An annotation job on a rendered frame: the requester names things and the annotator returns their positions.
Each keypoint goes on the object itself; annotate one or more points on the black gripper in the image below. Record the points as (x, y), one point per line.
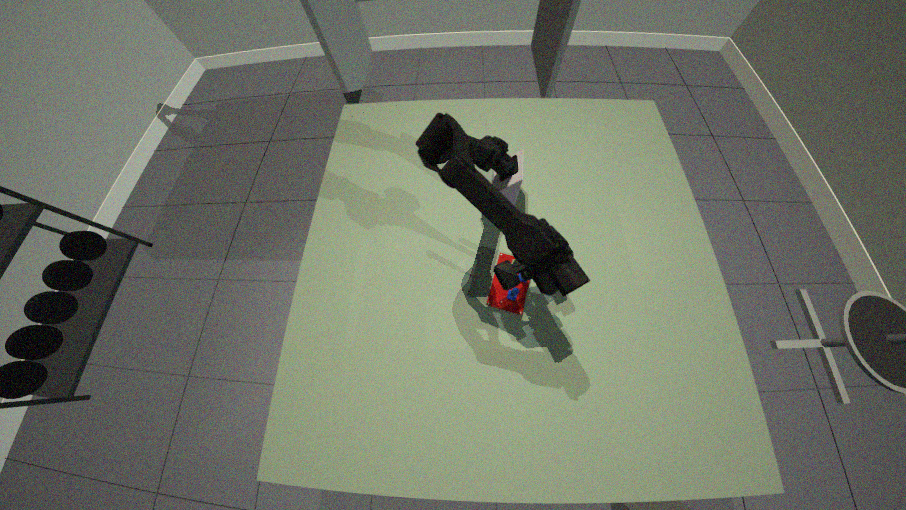
(507, 274)

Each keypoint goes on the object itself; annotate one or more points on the red circuit board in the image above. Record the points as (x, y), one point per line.
(512, 300)

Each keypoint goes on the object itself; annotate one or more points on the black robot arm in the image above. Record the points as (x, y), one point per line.
(530, 240)

